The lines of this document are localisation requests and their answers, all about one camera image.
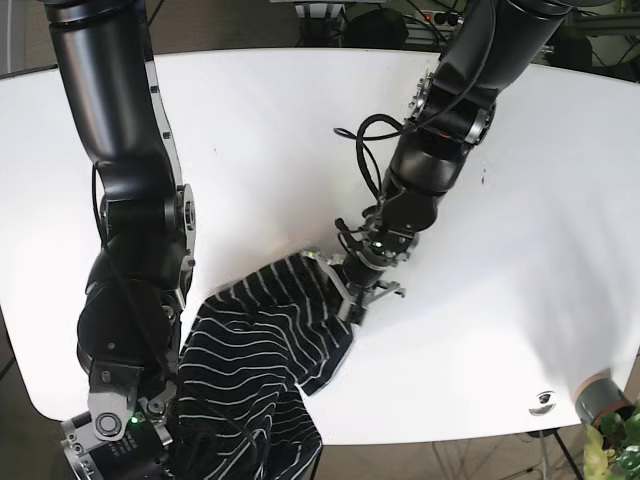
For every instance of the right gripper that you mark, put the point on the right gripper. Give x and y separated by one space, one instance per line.
124 434

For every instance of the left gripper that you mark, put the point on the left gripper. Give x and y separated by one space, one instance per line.
370 251

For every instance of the black white striped T-shirt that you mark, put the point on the black white striped T-shirt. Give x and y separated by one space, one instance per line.
254 351

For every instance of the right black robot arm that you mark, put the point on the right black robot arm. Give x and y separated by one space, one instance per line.
129 331

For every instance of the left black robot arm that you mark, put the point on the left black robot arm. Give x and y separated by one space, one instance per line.
410 166

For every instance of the right metal table grommet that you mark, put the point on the right metal table grommet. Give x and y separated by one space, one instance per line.
544 403

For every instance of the grey plant pot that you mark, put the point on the grey plant pot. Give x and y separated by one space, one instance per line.
599 395

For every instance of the green plant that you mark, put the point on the green plant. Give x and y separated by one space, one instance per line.
611 451

